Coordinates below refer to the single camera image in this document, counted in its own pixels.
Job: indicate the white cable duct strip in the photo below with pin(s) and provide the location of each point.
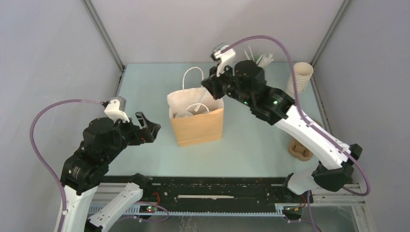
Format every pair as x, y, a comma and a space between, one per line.
136, 209

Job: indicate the green straw holder cup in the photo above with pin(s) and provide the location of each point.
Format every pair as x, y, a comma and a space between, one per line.
256, 60

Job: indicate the brown pulp cup carrier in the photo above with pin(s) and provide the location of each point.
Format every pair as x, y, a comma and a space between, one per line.
299, 151

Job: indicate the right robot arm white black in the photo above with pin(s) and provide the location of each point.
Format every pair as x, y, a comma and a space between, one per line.
246, 83

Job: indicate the brown paper takeout bag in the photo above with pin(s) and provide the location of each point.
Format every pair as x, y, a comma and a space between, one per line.
197, 128

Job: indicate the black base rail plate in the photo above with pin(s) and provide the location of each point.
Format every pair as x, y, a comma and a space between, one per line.
222, 194

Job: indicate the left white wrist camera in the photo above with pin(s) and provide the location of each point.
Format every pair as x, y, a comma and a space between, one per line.
115, 110

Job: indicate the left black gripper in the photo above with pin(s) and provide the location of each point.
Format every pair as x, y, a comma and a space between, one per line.
148, 132

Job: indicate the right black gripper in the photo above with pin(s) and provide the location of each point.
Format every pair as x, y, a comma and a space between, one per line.
212, 82

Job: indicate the stack of white paper cups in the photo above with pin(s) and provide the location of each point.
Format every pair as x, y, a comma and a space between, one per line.
303, 72

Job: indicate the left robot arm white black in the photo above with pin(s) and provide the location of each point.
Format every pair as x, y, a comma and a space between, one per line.
103, 140

